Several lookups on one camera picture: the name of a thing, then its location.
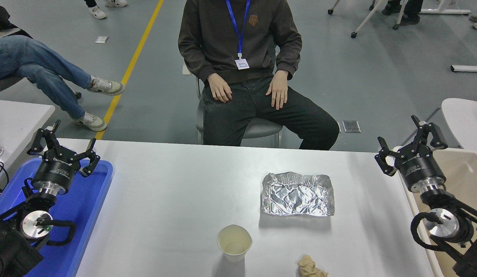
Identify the person in dark shoes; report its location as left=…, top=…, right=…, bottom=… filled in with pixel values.
left=382, top=0, right=424, bottom=26

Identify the person in white shoes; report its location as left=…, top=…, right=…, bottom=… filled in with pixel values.
left=84, top=0, right=128, bottom=20

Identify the large pale bin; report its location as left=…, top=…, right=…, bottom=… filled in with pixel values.
left=392, top=146, right=477, bottom=277

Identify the blue plastic tray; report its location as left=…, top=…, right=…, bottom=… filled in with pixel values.
left=0, top=158, right=114, bottom=277

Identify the grey chair with metal legs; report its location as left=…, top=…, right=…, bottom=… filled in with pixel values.
left=182, top=63, right=285, bottom=149

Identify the seated person in jeans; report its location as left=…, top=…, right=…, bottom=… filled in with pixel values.
left=0, top=0, right=125, bottom=132

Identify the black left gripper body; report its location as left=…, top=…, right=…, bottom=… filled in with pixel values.
left=32, top=146, right=82, bottom=190

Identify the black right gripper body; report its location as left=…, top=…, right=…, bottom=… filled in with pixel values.
left=394, top=143, right=447, bottom=192

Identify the foil tray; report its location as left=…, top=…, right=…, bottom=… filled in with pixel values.
left=261, top=172, right=336, bottom=217

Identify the white paper cup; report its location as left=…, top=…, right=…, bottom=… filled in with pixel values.
left=217, top=224, right=253, bottom=263

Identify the person's left hand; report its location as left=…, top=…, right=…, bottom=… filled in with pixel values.
left=266, top=70, right=289, bottom=110

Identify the person's right hand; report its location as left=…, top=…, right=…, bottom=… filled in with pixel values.
left=207, top=73, right=233, bottom=103

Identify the white rolling office chair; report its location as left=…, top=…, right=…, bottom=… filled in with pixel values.
left=327, top=0, right=410, bottom=39

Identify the white side table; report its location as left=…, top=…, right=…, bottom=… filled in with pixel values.
left=0, top=99, right=55, bottom=181

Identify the seated person with lanyard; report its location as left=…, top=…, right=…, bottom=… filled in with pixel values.
left=178, top=0, right=340, bottom=150

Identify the blue lanyard with badge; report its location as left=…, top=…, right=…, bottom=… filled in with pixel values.
left=225, top=0, right=251, bottom=70

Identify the tan paper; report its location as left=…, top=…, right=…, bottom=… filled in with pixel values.
left=297, top=255, right=329, bottom=277

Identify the white desk foot bar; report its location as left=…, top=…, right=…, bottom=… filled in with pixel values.
left=419, top=8, right=471, bottom=15

